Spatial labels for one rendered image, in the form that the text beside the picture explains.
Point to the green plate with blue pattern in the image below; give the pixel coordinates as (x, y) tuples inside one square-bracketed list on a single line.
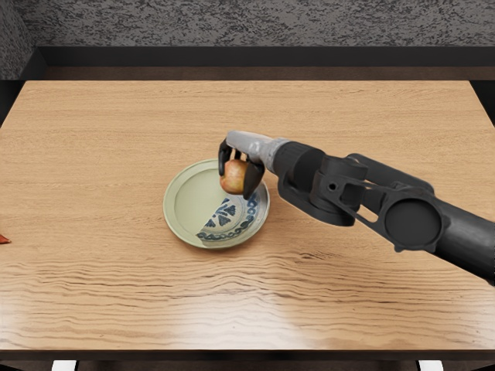
[(201, 208)]

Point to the red yellow apple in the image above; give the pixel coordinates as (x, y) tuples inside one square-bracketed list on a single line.
[(233, 176)]

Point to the red fruit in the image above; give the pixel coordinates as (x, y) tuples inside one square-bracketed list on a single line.
[(3, 239)]

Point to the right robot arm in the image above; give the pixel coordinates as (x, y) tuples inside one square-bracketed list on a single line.
[(386, 197)]

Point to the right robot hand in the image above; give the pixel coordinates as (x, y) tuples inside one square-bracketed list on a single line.
[(247, 143)]

